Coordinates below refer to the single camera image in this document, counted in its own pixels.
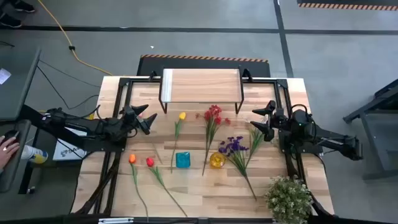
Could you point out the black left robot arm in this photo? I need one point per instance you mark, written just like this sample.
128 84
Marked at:
109 129

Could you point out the white printed box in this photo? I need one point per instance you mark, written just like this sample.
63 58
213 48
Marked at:
66 154

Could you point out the grey desk top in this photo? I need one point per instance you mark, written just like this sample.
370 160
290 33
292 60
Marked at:
15 93

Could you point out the black desk support beam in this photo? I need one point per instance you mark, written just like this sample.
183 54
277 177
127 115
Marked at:
34 116

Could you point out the green bush with white blossoms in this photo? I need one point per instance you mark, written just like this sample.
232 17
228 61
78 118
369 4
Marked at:
289 200

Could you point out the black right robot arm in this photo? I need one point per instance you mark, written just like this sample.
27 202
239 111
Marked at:
335 138

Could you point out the white and yellow spray can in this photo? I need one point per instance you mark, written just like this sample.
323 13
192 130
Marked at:
34 154

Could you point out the orange artificial tulip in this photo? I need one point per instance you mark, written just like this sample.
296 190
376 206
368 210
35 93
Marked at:
132 158

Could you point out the purple artificial flower bunch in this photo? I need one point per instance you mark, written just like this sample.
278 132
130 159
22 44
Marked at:
234 146

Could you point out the black computer mouse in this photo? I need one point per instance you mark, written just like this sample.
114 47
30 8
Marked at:
12 134

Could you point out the yellow artificial tulip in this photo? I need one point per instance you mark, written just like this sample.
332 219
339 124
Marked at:
182 115

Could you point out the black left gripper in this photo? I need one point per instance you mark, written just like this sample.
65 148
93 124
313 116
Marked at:
132 124

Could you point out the red artificial flower bunch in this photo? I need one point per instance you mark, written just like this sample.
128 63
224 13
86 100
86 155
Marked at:
213 116

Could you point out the silver metal bar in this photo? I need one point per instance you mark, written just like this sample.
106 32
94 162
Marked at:
115 220

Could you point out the red artificial tulip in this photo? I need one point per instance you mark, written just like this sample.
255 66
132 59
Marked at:
150 162

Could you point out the person's hand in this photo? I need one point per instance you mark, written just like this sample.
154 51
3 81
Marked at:
7 152

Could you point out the person's shoe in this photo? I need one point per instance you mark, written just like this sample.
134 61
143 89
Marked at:
23 6
9 21

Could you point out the black mouse tray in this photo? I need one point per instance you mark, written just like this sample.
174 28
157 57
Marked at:
9 177

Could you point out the wooden shelf black metal legs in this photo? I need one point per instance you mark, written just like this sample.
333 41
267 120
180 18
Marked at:
202 85

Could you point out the grey metal table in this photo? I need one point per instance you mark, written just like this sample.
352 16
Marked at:
382 140

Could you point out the black mat with hazard stripe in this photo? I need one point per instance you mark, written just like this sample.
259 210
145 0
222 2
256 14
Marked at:
348 4
149 67

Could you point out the yellow glass vase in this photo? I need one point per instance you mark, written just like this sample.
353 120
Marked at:
217 160

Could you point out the teal glass vase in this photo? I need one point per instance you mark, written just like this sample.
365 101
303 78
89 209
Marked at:
183 160

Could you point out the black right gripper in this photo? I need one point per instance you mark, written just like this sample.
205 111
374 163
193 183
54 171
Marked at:
281 123

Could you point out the white paper sheet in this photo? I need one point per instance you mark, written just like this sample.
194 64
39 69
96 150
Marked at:
4 76

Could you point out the white artificial flower bunch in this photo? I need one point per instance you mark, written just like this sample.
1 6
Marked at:
256 138

